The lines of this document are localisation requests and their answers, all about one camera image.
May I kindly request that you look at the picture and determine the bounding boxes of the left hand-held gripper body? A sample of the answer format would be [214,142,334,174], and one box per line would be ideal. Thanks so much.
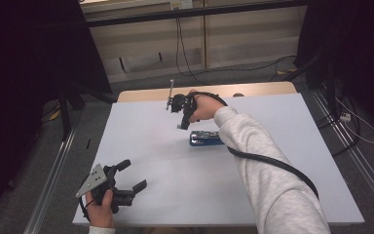
[75,164,134,215]

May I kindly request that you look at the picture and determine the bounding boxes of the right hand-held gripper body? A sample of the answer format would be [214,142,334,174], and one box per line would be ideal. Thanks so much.
[166,78,198,115]

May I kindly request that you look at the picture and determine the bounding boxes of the person's right hand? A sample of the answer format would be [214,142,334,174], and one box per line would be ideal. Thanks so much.
[188,90,226,124]

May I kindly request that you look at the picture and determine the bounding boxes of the person's left hand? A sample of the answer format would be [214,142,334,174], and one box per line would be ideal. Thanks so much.
[85,189,115,228]

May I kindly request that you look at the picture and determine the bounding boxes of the white table cover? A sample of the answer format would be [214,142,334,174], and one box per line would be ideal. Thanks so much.
[72,93,366,227]

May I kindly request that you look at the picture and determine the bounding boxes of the wooden table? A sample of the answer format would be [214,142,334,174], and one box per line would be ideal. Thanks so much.
[116,81,298,103]

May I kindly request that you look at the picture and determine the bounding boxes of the black stand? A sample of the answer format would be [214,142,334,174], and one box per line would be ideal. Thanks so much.
[283,47,337,116]
[57,82,118,142]

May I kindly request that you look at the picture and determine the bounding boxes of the black curtain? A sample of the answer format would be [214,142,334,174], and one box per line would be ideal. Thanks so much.
[0,0,113,225]
[294,0,374,137]

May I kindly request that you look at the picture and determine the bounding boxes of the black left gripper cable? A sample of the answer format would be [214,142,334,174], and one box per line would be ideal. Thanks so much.
[78,194,95,222]

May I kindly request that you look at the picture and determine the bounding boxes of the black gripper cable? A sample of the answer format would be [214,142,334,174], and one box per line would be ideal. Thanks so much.
[78,194,95,222]
[188,91,320,201]

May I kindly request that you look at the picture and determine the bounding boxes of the metal floor rail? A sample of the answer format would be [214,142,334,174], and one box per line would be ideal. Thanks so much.
[22,128,78,234]
[310,89,374,214]

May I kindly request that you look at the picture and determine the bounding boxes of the black hanging wall cables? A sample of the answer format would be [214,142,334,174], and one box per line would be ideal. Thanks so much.
[174,7,206,85]

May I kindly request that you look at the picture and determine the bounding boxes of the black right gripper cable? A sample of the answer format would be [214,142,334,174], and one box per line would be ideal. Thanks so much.
[188,91,320,201]

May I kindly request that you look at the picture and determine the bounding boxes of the white wall socket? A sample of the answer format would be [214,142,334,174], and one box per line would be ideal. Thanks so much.
[169,0,194,10]

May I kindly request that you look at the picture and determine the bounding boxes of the black floor cable bundle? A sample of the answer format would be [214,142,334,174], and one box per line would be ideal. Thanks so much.
[315,82,362,158]

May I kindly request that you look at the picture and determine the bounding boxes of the white floor cable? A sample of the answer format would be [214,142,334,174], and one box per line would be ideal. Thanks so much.
[334,96,374,145]

